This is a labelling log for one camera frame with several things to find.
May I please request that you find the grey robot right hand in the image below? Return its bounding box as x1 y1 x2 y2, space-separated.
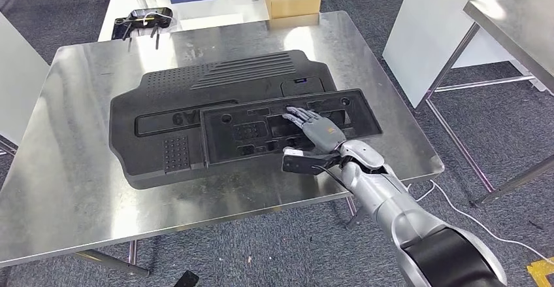
282 106 348 154

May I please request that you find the black plastic frame part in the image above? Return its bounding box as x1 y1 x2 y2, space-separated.
199 88 383 167

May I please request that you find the stainless steel workbench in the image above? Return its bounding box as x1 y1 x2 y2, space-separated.
0 10 446 277

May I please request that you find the white table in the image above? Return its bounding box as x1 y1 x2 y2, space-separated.
97 0 323 42

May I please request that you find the black plastic engine cover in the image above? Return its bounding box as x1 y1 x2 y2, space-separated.
108 50 338 190

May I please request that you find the black robot foot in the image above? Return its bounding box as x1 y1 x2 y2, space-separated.
174 270 201 287

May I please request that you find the black antenna gadget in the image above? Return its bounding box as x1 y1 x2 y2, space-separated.
111 7 174 52

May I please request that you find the yellow floor tape square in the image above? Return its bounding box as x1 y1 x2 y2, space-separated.
526 256 554 287

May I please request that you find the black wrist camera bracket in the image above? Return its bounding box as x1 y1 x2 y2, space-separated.
282 151 347 177

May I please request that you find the white power cable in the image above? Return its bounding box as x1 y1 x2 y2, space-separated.
406 179 554 265

